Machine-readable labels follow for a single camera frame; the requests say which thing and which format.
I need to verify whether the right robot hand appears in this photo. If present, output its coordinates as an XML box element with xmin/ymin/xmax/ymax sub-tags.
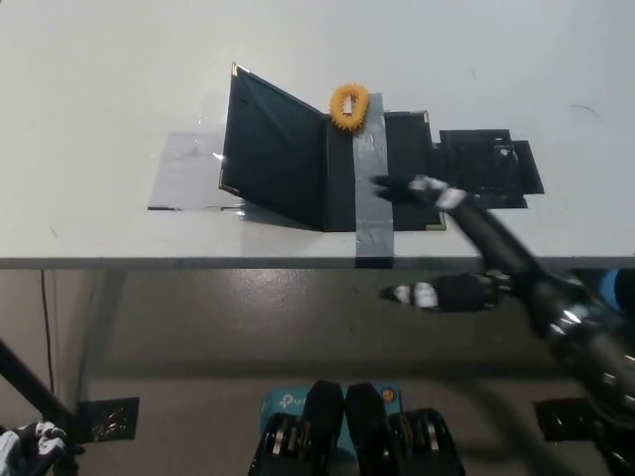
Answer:
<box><xmin>370</xmin><ymin>173</ymin><xmax>579</xmax><ymax>314</ymax></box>

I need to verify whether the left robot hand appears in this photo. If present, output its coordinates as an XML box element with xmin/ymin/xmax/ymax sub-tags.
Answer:
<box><xmin>0</xmin><ymin>418</ymin><xmax>86</xmax><ymax>476</ymax></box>

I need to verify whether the black USC diary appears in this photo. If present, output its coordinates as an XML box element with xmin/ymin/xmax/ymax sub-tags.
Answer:
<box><xmin>217</xmin><ymin>60</ymin><xmax>447</xmax><ymax>234</ymax></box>

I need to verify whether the black tape patch on table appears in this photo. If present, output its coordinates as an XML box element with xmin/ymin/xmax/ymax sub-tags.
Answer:
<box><xmin>432</xmin><ymin>128</ymin><xmax>545</xmax><ymax>210</ymax></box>

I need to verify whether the black floor tape patch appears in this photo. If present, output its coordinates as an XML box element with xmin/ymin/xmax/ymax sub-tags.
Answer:
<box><xmin>532</xmin><ymin>397</ymin><xmax>605</xmax><ymax>443</ymax></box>
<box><xmin>75</xmin><ymin>396</ymin><xmax>141</xmax><ymax>444</ymax></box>

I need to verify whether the blue object under table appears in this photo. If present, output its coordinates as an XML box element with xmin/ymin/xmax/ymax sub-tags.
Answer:
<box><xmin>593</xmin><ymin>269</ymin><xmax>635</xmax><ymax>313</ymax></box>

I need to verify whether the grey table leg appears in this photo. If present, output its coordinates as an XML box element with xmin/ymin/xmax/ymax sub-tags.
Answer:
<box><xmin>77</xmin><ymin>269</ymin><xmax>128</xmax><ymax>413</ymax></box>

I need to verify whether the teal tp-link box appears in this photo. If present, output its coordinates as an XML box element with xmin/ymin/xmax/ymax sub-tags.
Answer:
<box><xmin>259</xmin><ymin>383</ymin><xmax>404</xmax><ymax>455</ymax></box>

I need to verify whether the clear plastic film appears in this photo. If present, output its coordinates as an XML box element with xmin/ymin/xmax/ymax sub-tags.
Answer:
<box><xmin>147</xmin><ymin>111</ymin><xmax>249</xmax><ymax>222</ymax></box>

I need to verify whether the black diagonal frame bar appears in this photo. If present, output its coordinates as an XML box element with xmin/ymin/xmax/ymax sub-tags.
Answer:
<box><xmin>0</xmin><ymin>336</ymin><xmax>80</xmax><ymax>476</ymax></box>

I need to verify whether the grey duct tape strip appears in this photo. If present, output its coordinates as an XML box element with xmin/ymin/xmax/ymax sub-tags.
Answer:
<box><xmin>352</xmin><ymin>90</ymin><xmax>397</xmax><ymax>270</ymax></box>

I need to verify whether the thin black cable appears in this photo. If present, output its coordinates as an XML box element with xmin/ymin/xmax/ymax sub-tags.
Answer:
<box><xmin>39</xmin><ymin>269</ymin><xmax>57</xmax><ymax>398</ymax></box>

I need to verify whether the orange spiky ring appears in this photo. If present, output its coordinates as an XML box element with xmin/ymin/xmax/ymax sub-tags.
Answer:
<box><xmin>328</xmin><ymin>83</ymin><xmax>371</xmax><ymax>135</ymax></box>

